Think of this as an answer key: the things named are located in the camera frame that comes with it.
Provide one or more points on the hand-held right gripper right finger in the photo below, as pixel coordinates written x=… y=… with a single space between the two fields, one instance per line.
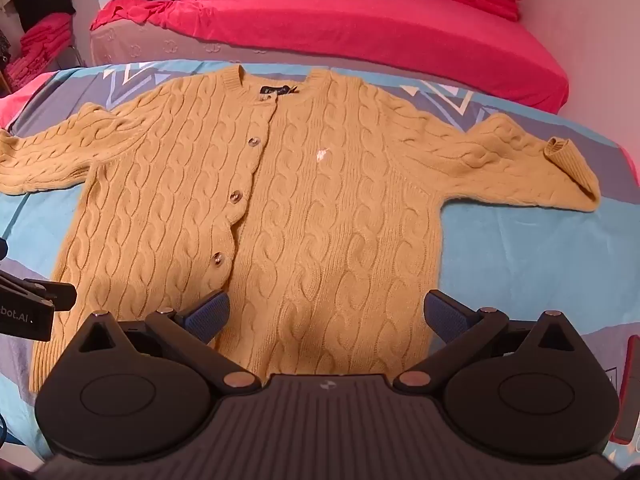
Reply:
x=445 y=317

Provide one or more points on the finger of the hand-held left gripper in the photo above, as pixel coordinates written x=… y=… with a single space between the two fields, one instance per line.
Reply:
x=52 y=295
x=2 y=249

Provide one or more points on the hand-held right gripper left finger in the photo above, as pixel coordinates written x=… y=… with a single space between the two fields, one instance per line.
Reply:
x=210 y=317

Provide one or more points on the pile of red folded clothes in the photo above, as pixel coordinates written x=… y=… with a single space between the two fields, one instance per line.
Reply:
x=40 y=50

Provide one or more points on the teal grey printed blanket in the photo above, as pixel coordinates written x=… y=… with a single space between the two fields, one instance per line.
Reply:
x=500 y=240

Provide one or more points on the pink sheet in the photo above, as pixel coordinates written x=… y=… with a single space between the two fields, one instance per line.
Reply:
x=20 y=100

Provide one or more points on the beige embossed mattress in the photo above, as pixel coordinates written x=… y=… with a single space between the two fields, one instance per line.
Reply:
x=150 y=46

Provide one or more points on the red bed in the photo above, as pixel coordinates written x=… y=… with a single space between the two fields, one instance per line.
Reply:
x=350 y=15

